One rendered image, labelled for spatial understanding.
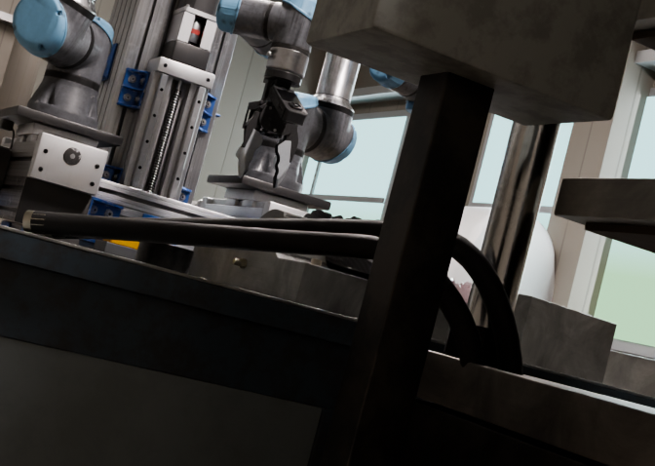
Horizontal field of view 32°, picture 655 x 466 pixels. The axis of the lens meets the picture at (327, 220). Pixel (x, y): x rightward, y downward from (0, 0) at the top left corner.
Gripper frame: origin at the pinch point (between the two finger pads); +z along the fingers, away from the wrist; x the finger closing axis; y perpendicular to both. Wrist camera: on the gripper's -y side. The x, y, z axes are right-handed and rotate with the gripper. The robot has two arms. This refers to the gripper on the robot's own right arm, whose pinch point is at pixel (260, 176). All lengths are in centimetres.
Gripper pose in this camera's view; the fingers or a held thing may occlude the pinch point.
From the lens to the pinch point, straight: 213.4
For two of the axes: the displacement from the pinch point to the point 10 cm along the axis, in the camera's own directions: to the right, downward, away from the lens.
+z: -2.5, 9.6, -0.8
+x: -8.7, -2.6, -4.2
